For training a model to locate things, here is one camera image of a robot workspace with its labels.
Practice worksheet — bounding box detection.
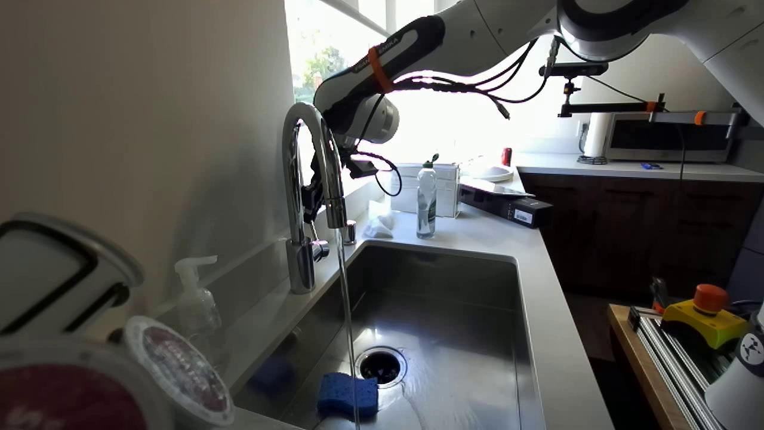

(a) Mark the yellow emergency stop button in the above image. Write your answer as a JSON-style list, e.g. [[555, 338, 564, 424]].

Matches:
[[657, 282, 751, 351]]

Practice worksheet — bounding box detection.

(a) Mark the sink drain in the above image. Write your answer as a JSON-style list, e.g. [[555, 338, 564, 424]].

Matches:
[[350, 341, 410, 391]]

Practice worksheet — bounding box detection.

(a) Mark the round white lid red label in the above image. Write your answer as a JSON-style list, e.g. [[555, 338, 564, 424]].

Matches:
[[118, 313, 235, 427]]

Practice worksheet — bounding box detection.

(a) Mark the dark tray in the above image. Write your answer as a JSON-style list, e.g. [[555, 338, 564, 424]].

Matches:
[[456, 173, 535, 214]]

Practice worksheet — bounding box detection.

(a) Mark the clear pump soap dispenser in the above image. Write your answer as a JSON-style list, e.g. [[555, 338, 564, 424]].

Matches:
[[152, 252, 229, 376]]

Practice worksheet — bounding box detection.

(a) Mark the white appliance with black outline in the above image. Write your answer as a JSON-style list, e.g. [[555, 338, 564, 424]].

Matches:
[[0, 213, 145, 338]]

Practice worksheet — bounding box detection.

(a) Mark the silver toaster oven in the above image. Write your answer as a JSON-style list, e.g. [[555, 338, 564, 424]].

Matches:
[[602, 108, 744, 166]]

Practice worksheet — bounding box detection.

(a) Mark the white crumpled cloth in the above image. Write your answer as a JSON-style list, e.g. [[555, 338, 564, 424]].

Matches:
[[366, 208, 400, 240]]

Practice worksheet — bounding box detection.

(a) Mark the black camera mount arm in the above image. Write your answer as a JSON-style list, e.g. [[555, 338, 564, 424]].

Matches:
[[555, 73, 668, 120]]

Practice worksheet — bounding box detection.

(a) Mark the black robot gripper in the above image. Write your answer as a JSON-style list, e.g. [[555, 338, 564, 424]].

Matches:
[[298, 153, 330, 226]]

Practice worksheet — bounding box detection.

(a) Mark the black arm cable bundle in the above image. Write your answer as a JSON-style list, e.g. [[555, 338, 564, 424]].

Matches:
[[349, 32, 564, 201]]

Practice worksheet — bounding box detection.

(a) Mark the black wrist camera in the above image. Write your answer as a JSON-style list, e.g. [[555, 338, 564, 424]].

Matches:
[[341, 153, 382, 181]]

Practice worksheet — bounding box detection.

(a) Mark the clear dish soap bottle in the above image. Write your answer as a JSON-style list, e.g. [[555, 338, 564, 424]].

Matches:
[[415, 153, 442, 238]]

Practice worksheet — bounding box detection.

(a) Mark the black box with label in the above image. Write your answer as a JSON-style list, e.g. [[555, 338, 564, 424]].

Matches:
[[511, 196, 555, 232]]

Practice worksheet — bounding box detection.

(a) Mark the stainless steel sink basin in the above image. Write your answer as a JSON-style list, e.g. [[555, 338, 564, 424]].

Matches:
[[233, 236, 549, 430]]

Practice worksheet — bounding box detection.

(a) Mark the chrome gooseneck faucet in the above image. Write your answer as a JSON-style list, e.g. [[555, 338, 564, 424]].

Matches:
[[282, 99, 350, 295]]

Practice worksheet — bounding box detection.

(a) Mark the black camera bar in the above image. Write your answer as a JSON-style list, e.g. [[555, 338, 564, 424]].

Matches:
[[537, 59, 610, 81]]

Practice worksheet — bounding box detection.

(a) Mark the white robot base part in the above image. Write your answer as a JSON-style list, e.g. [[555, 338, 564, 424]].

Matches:
[[705, 302, 764, 430]]

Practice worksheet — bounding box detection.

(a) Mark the white paper towel roll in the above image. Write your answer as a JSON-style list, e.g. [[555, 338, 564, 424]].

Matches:
[[579, 109, 610, 161]]

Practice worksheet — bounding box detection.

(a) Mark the red and white tub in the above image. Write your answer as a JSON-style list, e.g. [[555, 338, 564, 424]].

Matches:
[[0, 338, 176, 430]]

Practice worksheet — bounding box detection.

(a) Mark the orange cable strap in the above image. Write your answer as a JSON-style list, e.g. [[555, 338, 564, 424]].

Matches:
[[366, 43, 398, 96]]

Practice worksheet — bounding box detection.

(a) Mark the dark wooden cabinet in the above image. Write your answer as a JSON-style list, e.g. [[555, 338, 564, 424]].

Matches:
[[518, 170, 764, 299]]

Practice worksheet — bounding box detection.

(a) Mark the white plastic container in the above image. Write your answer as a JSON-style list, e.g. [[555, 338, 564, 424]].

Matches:
[[387, 159, 462, 220]]

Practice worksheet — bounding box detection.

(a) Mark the aluminium rail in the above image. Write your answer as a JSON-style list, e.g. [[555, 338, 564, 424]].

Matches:
[[628, 306, 728, 430]]

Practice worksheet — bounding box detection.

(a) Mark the blue sponge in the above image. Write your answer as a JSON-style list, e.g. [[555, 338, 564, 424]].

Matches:
[[315, 371, 382, 422]]

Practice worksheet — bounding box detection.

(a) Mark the white bowl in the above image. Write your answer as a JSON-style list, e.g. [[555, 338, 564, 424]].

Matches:
[[475, 161, 518, 185]]

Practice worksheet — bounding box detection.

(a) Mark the wooden cart top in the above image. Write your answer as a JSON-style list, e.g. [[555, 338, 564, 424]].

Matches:
[[607, 300, 697, 430]]

